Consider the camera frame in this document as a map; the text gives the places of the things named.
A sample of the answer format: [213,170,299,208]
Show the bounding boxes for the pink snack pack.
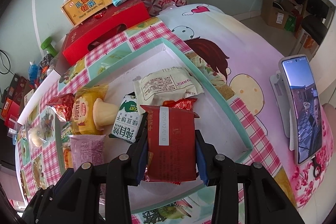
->
[70,134,105,171]

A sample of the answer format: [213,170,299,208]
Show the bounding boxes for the yellow bread snack pack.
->
[72,84,108,135]

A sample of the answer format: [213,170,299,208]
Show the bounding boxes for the round bun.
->
[28,126,47,148]

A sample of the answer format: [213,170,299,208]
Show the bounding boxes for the yellow jelly cup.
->
[92,98,119,130]

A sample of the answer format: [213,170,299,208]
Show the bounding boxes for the red gold long snack pack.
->
[141,105,198,184]

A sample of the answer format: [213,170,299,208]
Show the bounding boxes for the small red foil snack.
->
[162,98,198,111]

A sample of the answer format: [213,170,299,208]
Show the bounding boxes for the cream white snack pack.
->
[134,67,204,106]

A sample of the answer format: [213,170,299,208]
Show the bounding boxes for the smartphone in white case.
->
[278,54,322,165]

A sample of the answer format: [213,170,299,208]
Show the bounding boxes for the white phone stand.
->
[270,71,295,151]

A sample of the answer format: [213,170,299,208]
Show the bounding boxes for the stacked red boxes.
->
[1,74,28,128]

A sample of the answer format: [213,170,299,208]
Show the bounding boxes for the blue drink bottle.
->
[28,61,39,87]

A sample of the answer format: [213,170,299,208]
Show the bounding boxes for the checkered picture tablecloth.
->
[32,4,323,209]

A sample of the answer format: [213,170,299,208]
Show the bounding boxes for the green dumbbell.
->
[41,36,58,57]

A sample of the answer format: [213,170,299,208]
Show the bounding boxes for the large red gift box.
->
[63,0,150,65]

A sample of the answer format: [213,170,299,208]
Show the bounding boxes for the cardboard box on floor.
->
[261,0,289,29]

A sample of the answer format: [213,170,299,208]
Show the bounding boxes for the orange childrens day box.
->
[61,0,112,27]

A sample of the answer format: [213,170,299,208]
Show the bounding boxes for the black hanging cable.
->
[0,49,13,76]

